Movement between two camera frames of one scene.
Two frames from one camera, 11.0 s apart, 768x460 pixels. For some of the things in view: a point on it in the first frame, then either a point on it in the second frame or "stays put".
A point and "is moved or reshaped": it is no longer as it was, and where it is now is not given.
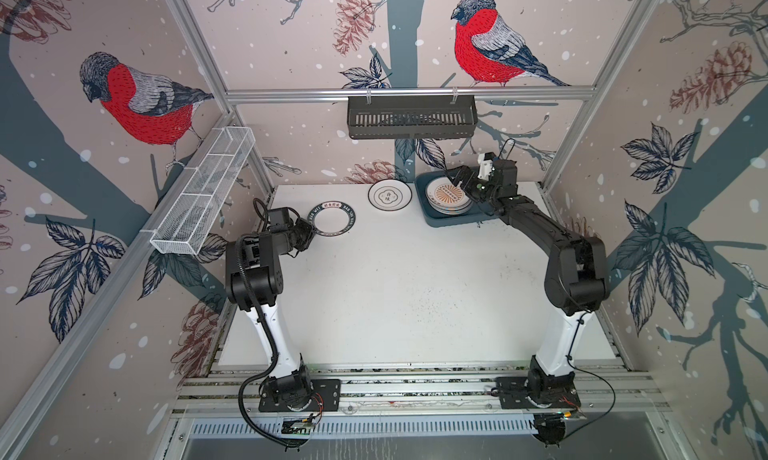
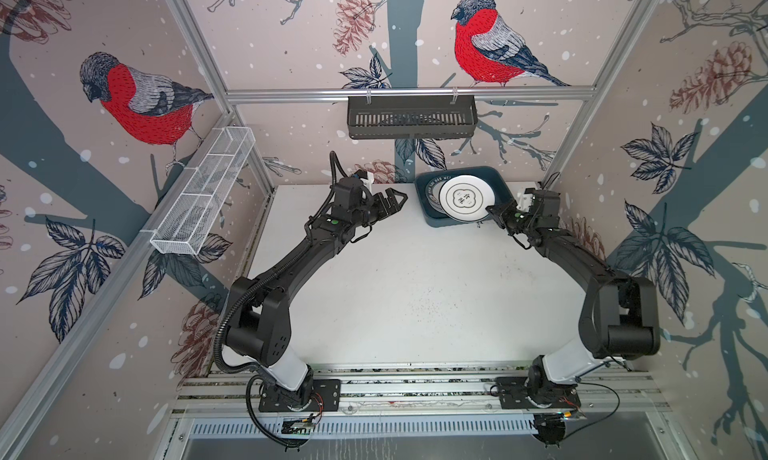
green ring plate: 332,218 is moved or reshaped
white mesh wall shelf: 202,189 stays put
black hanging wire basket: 412,117 stays put
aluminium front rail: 415,390 stays put
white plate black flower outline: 390,194 is moved or reshaped
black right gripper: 464,179 to 504,214
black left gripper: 308,230 to 382,209
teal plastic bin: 434,218 stays put
